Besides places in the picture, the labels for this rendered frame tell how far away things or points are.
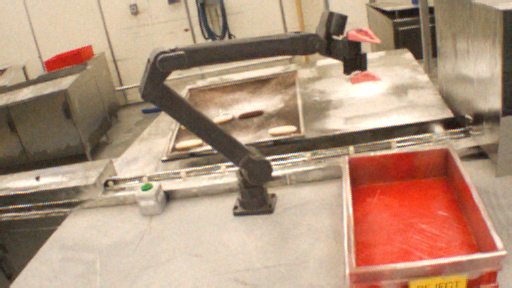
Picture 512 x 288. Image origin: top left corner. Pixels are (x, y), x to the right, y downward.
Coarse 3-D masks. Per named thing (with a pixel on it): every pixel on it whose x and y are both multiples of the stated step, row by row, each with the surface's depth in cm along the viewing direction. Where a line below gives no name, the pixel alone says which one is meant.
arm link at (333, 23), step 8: (320, 16) 108; (328, 16) 105; (336, 16) 105; (344, 16) 106; (320, 24) 108; (328, 24) 106; (336, 24) 106; (344, 24) 107; (320, 32) 107; (336, 32) 107; (312, 40) 104; (320, 40) 104; (312, 48) 104; (320, 48) 105
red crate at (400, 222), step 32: (352, 192) 115; (384, 192) 112; (416, 192) 109; (448, 192) 105; (384, 224) 100; (416, 224) 97; (448, 224) 94; (384, 256) 89; (416, 256) 87; (448, 256) 84
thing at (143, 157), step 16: (432, 64) 208; (432, 80) 186; (160, 128) 194; (416, 128) 144; (432, 128) 142; (448, 128) 139; (144, 144) 179; (160, 144) 175; (304, 144) 150; (320, 144) 147; (336, 144) 145; (352, 144) 143; (416, 144) 134; (128, 160) 166; (144, 160) 163; (192, 160) 155; (208, 160) 153; (224, 160) 150; (464, 160) 119; (112, 176) 155; (128, 176) 153; (192, 176) 143
